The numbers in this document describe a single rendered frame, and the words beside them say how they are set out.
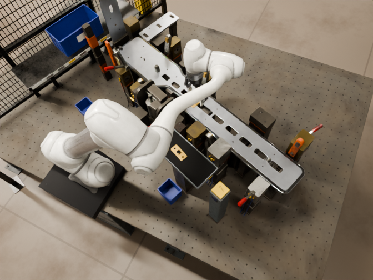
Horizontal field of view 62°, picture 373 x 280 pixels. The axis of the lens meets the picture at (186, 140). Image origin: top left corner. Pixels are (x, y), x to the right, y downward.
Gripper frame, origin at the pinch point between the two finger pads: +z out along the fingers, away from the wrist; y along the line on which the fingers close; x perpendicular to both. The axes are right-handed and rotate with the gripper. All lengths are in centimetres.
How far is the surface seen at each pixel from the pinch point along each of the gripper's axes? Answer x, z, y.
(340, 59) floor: 184, 105, 21
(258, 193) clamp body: -19, -2, 61
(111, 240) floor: -94, 104, -5
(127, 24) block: 9, -1, -72
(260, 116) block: 16.1, 1.5, 33.9
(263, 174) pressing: -8, 4, 56
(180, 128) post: -22.2, -5.6, 10.8
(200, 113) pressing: -4.1, 4.5, 7.5
